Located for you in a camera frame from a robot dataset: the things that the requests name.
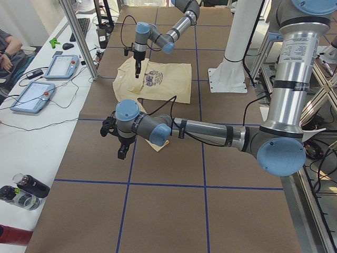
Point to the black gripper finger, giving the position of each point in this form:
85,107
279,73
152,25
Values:
122,153
138,64

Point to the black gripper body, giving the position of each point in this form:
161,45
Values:
138,56
125,141

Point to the beige long-sleeve graphic shirt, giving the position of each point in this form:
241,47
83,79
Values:
157,81

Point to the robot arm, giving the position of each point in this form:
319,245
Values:
181,161
166,42

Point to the black keyboard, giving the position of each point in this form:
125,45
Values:
84,26

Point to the black computer mouse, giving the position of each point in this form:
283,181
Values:
67,46

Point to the upper teach pendant tablet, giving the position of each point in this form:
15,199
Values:
62,67

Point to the teach pendant tablet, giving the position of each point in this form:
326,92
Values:
62,67
34,97

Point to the lower teach pendant tablet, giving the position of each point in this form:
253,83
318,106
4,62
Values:
34,97

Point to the green plastic clip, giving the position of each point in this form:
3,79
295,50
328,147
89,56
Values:
53,42

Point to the black water bottle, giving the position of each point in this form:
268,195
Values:
31,185

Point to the seated person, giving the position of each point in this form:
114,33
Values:
14,61

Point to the clear plastic bottle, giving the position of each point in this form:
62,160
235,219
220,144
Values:
20,198

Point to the white paper sheet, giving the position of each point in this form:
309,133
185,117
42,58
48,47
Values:
308,134

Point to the aluminium frame post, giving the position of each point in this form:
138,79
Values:
80,39

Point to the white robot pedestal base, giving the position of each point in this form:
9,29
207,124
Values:
229,76

